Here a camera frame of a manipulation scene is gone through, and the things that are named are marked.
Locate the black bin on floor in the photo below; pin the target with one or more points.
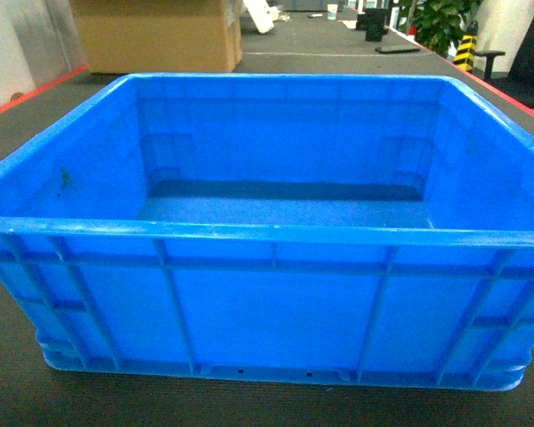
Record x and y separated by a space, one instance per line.
375 24

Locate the yellow black striped post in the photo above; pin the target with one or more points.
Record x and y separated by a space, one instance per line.
464 57

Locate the flat black device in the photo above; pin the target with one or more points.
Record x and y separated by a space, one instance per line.
397 49

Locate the green potted plant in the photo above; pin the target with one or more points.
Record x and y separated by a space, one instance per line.
439 24

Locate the black office chair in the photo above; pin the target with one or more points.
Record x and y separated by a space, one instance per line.
505 47

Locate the white leaning board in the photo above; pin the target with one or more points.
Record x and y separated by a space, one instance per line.
260 13

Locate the white paper cup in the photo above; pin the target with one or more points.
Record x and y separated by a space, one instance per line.
332 10

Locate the large blue plastic crate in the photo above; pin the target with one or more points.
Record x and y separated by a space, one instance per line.
332 229

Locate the brown cardboard box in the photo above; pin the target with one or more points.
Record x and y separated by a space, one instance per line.
123 37

